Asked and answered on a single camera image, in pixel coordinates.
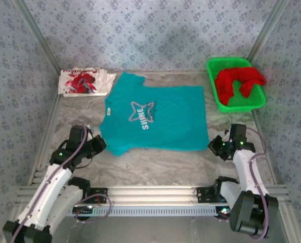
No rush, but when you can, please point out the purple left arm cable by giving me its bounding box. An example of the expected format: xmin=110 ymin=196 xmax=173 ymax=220
xmin=12 ymin=125 xmax=113 ymax=243

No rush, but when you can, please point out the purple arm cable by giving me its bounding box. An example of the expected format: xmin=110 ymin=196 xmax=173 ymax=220
xmin=12 ymin=125 xmax=113 ymax=243
xmin=245 ymin=127 xmax=270 ymax=239

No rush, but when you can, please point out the teal t-shirt with star print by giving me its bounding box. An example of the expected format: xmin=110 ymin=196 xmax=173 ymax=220
xmin=99 ymin=71 xmax=208 ymax=157

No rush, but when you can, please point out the aluminium mounting rail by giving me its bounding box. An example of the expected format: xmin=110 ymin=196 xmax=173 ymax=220
xmin=13 ymin=186 xmax=291 ymax=206

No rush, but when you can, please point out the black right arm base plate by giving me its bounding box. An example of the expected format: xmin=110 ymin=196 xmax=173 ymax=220
xmin=196 ymin=186 xmax=218 ymax=203

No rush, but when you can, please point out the green plastic basket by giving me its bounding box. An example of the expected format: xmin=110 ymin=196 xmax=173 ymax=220
xmin=206 ymin=57 xmax=267 ymax=113

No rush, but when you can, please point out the grey slotted cable duct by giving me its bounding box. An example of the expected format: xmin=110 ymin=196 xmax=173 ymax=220
xmin=64 ymin=205 xmax=232 ymax=217

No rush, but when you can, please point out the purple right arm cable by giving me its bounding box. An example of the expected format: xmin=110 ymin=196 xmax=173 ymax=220
xmin=245 ymin=127 xmax=270 ymax=239

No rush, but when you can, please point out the folded white t-shirt red print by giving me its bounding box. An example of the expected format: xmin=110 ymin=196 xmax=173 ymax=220
xmin=58 ymin=67 xmax=117 ymax=97

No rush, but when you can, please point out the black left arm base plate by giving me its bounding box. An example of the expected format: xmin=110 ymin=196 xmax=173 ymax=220
xmin=84 ymin=187 xmax=108 ymax=205

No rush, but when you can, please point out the aluminium frame post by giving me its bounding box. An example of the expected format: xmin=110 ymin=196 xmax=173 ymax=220
xmin=246 ymin=0 xmax=290 ymax=66

